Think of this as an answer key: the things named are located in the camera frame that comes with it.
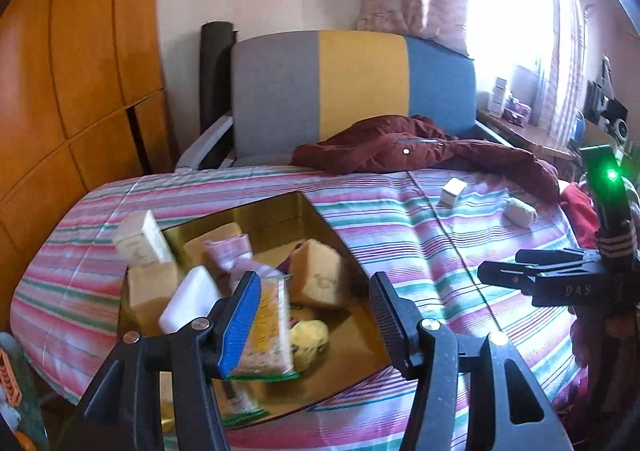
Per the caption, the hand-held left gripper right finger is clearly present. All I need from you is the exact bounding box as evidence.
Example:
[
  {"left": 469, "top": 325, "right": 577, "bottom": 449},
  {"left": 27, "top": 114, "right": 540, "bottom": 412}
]
[{"left": 369, "top": 272, "right": 573, "bottom": 451}]

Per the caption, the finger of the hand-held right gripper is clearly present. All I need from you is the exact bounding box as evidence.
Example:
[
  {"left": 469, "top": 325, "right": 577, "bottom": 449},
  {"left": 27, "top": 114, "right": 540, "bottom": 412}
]
[
  {"left": 515, "top": 247, "right": 603, "bottom": 276},
  {"left": 477, "top": 261, "right": 618, "bottom": 308}
]

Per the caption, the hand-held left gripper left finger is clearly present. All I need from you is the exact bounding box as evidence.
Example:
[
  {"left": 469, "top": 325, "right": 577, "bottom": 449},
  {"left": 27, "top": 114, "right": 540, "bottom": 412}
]
[{"left": 70, "top": 270, "right": 263, "bottom": 451}]

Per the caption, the clear snack packet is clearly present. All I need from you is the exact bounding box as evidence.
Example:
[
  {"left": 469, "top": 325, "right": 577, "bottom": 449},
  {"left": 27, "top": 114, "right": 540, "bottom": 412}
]
[{"left": 231, "top": 273, "right": 302, "bottom": 378}]

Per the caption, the gold rectangular tray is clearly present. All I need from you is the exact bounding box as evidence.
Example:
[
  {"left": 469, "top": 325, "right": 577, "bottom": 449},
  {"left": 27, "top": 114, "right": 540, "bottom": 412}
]
[{"left": 117, "top": 191, "right": 421, "bottom": 427}]

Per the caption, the white soap block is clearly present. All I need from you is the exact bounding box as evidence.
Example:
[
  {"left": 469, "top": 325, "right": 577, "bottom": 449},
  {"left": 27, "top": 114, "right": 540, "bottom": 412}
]
[{"left": 158, "top": 265, "right": 222, "bottom": 334}]

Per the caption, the yellow sock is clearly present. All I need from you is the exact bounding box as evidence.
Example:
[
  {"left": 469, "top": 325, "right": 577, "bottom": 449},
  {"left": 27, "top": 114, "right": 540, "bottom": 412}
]
[{"left": 289, "top": 319, "right": 331, "bottom": 368}]

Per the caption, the pink white sock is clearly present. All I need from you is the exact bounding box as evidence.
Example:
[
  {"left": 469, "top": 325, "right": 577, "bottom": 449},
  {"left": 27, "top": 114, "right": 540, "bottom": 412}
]
[{"left": 201, "top": 233, "right": 286, "bottom": 284}]

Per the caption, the large yellow sponge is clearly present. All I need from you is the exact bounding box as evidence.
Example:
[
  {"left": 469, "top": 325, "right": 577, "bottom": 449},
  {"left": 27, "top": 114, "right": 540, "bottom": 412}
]
[{"left": 289, "top": 238, "right": 353, "bottom": 308}]

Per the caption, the cream white box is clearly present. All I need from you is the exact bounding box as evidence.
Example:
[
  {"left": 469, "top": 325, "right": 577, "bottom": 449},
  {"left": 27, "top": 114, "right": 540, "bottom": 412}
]
[{"left": 112, "top": 210, "right": 177, "bottom": 268}]

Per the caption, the red blanket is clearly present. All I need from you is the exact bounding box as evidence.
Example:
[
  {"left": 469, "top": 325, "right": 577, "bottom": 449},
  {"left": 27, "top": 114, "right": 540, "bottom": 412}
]
[{"left": 559, "top": 180, "right": 608, "bottom": 247}]

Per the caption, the white rolled sock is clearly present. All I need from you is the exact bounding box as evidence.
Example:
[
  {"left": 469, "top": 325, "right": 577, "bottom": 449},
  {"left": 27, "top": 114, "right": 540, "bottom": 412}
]
[{"left": 501, "top": 198, "right": 539, "bottom": 228}]

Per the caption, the striped bed sheet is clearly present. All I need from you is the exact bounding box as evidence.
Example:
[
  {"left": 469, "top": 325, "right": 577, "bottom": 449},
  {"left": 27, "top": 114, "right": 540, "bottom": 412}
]
[{"left": 10, "top": 165, "right": 588, "bottom": 451}]

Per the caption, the black desk appliance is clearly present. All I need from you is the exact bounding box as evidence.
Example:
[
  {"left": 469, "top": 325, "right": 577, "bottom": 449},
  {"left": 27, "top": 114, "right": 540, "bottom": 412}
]
[{"left": 585, "top": 56, "right": 631, "bottom": 142}]

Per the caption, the wooden desk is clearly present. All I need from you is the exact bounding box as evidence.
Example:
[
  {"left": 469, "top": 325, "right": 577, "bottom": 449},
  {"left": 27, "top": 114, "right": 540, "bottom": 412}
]
[{"left": 475, "top": 104, "right": 576, "bottom": 162}]

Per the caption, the small white box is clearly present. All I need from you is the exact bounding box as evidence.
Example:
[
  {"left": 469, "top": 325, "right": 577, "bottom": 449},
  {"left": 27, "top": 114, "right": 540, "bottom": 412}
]
[{"left": 439, "top": 177, "right": 469, "bottom": 208}]

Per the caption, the purple box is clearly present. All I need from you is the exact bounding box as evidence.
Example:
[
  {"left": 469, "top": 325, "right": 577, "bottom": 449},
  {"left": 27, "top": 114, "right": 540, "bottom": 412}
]
[{"left": 502, "top": 98, "right": 531, "bottom": 124}]

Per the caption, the striped pink curtain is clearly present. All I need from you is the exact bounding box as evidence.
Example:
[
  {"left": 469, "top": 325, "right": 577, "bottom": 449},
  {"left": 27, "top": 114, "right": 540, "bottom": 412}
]
[{"left": 537, "top": 0, "right": 588, "bottom": 142}]

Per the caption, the white carton box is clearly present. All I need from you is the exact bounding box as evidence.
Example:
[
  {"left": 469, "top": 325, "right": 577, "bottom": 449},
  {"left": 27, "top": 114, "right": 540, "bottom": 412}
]
[{"left": 487, "top": 77, "right": 508, "bottom": 118}]

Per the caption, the maroon down jacket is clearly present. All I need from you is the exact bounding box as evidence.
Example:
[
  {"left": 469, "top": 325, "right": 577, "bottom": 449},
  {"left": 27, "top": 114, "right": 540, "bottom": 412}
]
[{"left": 291, "top": 114, "right": 561, "bottom": 204}]

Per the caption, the orange green plastic item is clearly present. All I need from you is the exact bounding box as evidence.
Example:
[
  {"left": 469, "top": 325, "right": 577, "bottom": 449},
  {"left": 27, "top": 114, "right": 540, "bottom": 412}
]
[{"left": 0, "top": 331, "right": 51, "bottom": 451}]

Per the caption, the grey yellow blue headboard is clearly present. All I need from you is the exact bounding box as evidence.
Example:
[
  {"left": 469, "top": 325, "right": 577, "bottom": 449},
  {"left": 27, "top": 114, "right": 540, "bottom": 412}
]
[{"left": 230, "top": 30, "right": 477, "bottom": 167}]

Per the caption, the orange wooden wardrobe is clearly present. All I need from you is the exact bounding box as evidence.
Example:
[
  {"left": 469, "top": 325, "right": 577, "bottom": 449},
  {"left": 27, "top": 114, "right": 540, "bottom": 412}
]
[{"left": 0, "top": 0, "right": 176, "bottom": 282}]

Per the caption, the grey bed rail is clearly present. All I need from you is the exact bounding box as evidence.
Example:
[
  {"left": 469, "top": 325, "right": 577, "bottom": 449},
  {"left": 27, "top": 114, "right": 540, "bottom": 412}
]
[
  {"left": 472, "top": 121, "right": 516, "bottom": 148},
  {"left": 175, "top": 115, "right": 236, "bottom": 171}
]

